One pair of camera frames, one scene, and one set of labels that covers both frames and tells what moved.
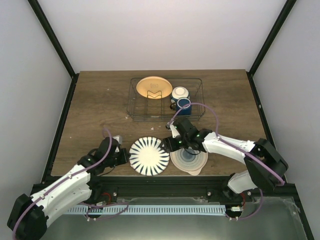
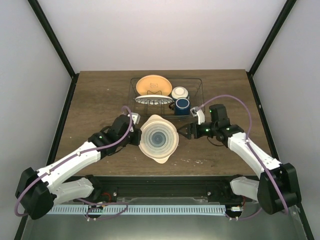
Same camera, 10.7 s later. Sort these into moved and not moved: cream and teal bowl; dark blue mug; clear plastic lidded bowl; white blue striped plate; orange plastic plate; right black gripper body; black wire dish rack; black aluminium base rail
Moved: right black gripper body; white blue striped plate; clear plastic lidded bowl
Not moved: dark blue mug; black aluminium base rail; black wire dish rack; orange plastic plate; cream and teal bowl
